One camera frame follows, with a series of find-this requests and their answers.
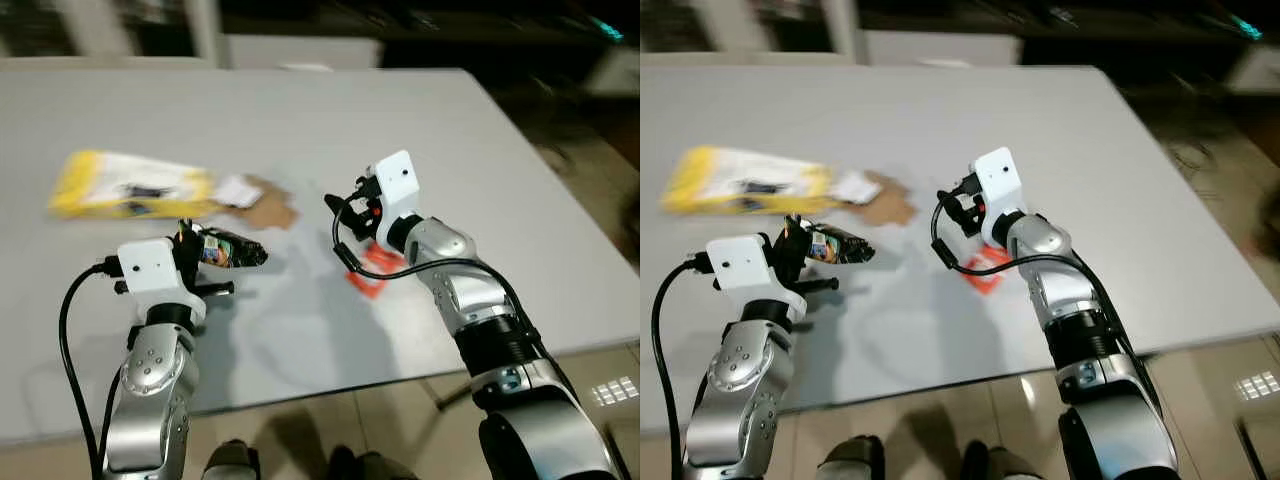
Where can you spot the yellow cardboard box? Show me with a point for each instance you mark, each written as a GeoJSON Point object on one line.
{"type": "Point", "coordinates": [720, 180]}
{"type": "Point", "coordinates": [110, 185]}

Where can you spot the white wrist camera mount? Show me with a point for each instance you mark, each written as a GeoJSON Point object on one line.
{"type": "Point", "coordinates": [998, 180]}
{"type": "Point", "coordinates": [745, 262]}
{"type": "Point", "coordinates": [398, 185]}
{"type": "Point", "coordinates": [150, 265]}

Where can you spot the white paper scrap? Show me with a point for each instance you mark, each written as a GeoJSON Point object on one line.
{"type": "Point", "coordinates": [238, 192]}
{"type": "Point", "coordinates": [855, 187]}

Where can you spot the black snack wrapper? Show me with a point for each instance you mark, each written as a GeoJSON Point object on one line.
{"type": "Point", "coordinates": [230, 248]}
{"type": "Point", "coordinates": [845, 245]}

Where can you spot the brown cardboard piece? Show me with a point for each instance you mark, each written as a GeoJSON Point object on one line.
{"type": "Point", "coordinates": [275, 210]}
{"type": "Point", "coordinates": [893, 207]}

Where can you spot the glass display cabinet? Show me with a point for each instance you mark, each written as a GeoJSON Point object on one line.
{"type": "Point", "coordinates": [760, 22]}
{"type": "Point", "coordinates": [130, 25]}

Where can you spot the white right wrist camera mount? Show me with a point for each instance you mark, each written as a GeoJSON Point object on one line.
{"type": "Point", "coordinates": [998, 180]}
{"type": "Point", "coordinates": [398, 185]}

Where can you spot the white table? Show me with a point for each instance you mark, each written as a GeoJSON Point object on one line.
{"type": "Point", "coordinates": [300, 130]}
{"type": "Point", "coordinates": [1100, 130]}

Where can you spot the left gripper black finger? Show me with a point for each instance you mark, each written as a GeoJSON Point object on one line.
{"type": "Point", "coordinates": [793, 243]}
{"type": "Point", "coordinates": [188, 245]}

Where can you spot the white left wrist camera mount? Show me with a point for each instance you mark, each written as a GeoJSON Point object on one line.
{"type": "Point", "coordinates": [150, 265]}
{"type": "Point", "coordinates": [745, 262]}

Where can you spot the white low cabinet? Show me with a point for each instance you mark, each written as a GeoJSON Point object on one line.
{"type": "Point", "coordinates": [300, 52]}

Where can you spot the robot right leg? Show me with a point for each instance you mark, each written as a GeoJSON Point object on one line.
{"type": "Point", "coordinates": [375, 466]}
{"type": "Point", "coordinates": [1000, 464]}

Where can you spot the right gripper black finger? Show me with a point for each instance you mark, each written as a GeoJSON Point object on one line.
{"type": "Point", "coordinates": [336, 204]}
{"type": "Point", "coordinates": [946, 200]}

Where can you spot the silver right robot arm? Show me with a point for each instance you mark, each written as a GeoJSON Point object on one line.
{"type": "Point", "coordinates": [1040, 240]}
{"type": "Point", "coordinates": [440, 245]}

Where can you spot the red packaging card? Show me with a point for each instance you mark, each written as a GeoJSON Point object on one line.
{"type": "Point", "coordinates": [985, 280]}
{"type": "Point", "coordinates": [372, 288]}

